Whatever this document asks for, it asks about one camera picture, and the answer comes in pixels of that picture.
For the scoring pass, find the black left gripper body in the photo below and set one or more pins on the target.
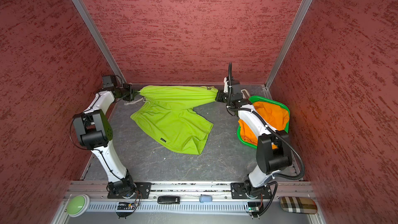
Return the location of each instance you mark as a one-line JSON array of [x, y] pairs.
[[126, 93]]

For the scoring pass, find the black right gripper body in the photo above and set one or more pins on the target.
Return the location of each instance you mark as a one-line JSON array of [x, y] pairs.
[[227, 98]]

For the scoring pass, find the lime green shorts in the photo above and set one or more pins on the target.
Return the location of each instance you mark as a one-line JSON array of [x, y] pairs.
[[167, 116]]

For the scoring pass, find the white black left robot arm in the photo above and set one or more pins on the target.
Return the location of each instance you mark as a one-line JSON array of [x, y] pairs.
[[94, 133]]

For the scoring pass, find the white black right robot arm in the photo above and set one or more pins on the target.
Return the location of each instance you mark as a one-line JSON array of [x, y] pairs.
[[274, 151]]

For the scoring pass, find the orange shorts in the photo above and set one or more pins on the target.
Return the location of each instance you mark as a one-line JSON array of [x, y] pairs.
[[273, 115]]

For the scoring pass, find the cream desk calculator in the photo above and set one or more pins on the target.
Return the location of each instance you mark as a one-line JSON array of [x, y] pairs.
[[245, 94]]

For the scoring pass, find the green plastic laundry basket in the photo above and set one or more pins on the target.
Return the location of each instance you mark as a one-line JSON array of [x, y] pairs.
[[287, 115]]

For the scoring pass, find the light blue small object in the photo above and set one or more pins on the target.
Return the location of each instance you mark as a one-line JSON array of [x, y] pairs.
[[205, 198]]

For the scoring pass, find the right circuit board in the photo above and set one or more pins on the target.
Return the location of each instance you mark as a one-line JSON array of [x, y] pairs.
[[254, 207]]

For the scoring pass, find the circuit board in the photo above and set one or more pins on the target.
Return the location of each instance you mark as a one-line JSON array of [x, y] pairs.
[[254, 207], [126, 206]]

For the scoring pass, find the black usb device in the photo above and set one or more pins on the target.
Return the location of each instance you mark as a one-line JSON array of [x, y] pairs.
[[167, 200]]

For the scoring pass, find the left circuit board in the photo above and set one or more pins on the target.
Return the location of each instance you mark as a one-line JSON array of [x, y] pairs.
[[126, 206]]

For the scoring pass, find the green round push button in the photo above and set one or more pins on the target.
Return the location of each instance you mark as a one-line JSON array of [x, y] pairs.
[[78, 205]]

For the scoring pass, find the plaid patterned case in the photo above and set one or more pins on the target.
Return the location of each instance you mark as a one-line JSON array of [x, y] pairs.
[[298, 205]]

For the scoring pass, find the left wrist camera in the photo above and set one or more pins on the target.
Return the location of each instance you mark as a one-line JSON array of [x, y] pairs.
[[109, 81]]

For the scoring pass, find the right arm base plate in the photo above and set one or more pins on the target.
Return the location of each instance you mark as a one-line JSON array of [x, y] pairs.
[[239, 190]]

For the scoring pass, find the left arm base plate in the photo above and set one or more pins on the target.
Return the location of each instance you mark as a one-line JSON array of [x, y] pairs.
[[143, 187]]

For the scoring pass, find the left aluminium corner post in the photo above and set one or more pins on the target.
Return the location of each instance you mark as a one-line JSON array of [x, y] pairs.
[[85, 15]]

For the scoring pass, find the aluminium corner post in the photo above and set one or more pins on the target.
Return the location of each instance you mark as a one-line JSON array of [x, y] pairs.
[[297, 21], [85, 15]]

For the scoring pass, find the aluminium front rail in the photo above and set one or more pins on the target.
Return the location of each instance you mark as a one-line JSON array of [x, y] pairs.
[[189, 192]]

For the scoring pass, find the right aluminium corner post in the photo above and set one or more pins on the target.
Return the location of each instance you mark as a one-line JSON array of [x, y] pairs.
[[297, 21]]

